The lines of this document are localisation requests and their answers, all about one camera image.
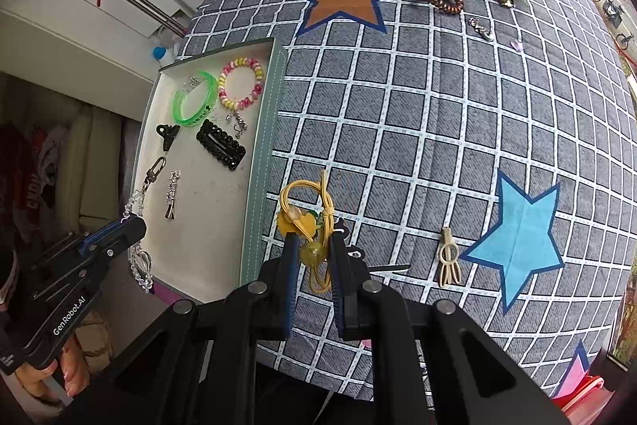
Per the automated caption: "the silver chain with clasp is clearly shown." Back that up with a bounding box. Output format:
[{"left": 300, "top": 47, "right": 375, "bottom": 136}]
[{"left": 121, "top": 155, "right": 169, "bottom": 294}]

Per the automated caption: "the yellow hair tie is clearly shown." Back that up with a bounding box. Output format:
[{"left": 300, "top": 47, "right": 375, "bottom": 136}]
[{"left": 276, "top": 169, "right": 338, "bottom": 296}]

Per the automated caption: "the beige claw hair clip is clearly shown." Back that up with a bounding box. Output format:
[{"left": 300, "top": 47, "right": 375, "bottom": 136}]
[{"left": 437, "top": 227, "right": 462, "bottom": 288}]

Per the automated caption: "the black beaded hair clip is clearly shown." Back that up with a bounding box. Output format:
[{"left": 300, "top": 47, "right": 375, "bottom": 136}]
[{"left": 197, "top": 120, "right": 246, "bottom": 170}]

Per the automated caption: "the green jewelry tray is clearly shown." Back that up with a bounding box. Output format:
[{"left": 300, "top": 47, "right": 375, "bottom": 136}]
[{"left": 134, "top": 38, "right": 287, "bottom": 303}]

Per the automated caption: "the left hand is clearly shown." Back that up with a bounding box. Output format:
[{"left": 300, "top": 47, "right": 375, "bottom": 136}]
[{"left": 15, "top": 334, "right": 91, "bottom": 403}]

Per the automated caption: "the silver rhinestone hair pin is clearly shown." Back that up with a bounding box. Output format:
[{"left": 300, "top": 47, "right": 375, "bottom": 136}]
[{"left": 164, "top": 170, "right": 180, "bottom": 220}]

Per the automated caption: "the small black claw clip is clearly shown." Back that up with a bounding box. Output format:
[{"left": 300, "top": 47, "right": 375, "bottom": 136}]
[{"left": 156, "top": 124, "right": 180, "bottom": 152}]

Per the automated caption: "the grey checked star bedsheet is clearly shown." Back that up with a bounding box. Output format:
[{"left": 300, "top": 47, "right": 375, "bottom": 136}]
[{"left": 180, "top": 0, "right": 636, "bottom": 394}]

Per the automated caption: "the red plastic container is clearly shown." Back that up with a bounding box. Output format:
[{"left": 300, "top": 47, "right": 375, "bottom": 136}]
[{"left": 552, "top": 374, "right": 614, "bottom": 417}]

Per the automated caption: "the silver charm earring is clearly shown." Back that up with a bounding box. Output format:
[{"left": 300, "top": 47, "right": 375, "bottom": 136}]
[{"left": 467, "top": 17, "right": 494, "bottom": 42}]

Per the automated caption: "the pink heart charm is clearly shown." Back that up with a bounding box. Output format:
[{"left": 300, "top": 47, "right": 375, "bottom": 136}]
[{"left": 510, "top": 40, "right": 524, "bottom": 53}]

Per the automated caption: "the pink yellow bead bracelet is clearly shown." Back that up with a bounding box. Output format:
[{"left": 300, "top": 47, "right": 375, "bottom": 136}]
[{"left": 217, "top": 56, "right": 266, "bottom": 112}]

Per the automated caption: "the red handled metal rod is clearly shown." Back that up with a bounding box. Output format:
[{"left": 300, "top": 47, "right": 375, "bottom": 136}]
[{"left": 96, "top": 0, "right": 187, "bottom": 38}]

